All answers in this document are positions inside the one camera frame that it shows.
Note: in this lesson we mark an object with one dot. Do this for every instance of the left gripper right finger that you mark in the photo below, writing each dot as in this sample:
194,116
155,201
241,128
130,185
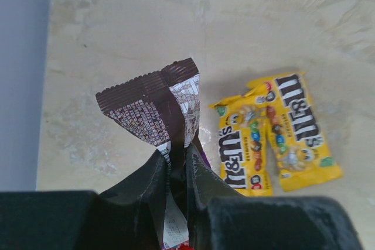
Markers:
221,218

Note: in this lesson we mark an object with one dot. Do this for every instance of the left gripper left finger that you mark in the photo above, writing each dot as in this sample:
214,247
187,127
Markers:
129,215

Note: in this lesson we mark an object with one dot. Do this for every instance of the yellow m&m's packet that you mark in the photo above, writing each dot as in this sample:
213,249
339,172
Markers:
297,140
242,142

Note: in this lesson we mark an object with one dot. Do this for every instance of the brown purple candy wrapper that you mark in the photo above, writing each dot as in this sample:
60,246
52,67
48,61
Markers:
162,108

